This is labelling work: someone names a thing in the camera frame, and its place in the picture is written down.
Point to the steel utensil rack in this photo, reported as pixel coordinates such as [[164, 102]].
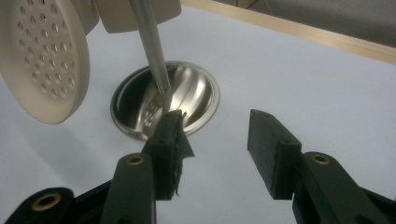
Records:
[[199, 90]]

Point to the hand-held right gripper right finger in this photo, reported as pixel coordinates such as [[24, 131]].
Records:
[[274, 161]]

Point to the beige perforated skimmer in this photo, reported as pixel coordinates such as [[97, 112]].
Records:
[[37, 109]]

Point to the white table sheet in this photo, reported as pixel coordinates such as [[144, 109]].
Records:
[[280, 77]]

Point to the beige solid turner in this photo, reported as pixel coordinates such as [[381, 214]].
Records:
[[118, 18]]

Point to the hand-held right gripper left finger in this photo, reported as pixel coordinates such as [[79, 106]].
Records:
[[165, 168]]

